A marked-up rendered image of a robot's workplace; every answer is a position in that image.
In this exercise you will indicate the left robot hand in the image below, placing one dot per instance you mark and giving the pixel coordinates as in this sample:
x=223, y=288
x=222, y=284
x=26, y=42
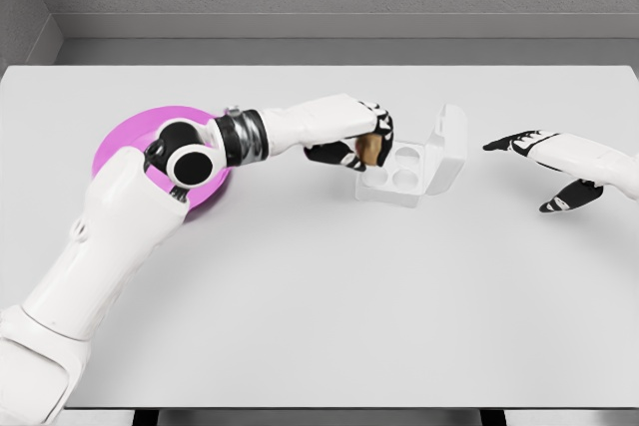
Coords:
x=349, y=119

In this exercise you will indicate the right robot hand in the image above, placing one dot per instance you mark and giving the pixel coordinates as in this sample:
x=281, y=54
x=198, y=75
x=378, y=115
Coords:
x=564, y=151

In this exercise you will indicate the brown egg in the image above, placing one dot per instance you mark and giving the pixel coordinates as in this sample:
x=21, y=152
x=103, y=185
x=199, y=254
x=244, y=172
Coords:
x=369, y=149

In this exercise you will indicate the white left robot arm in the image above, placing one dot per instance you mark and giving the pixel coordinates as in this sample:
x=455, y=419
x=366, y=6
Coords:
x=115, y=226

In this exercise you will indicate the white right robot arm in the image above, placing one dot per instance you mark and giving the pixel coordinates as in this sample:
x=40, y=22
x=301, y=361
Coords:
x=621, y=166

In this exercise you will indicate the clear egg box with lid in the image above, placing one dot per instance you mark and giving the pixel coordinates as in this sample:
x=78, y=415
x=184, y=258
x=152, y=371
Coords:
x=424, y=166

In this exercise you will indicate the pink round plate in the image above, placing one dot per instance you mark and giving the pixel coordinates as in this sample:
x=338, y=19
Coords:
x=130, y=136

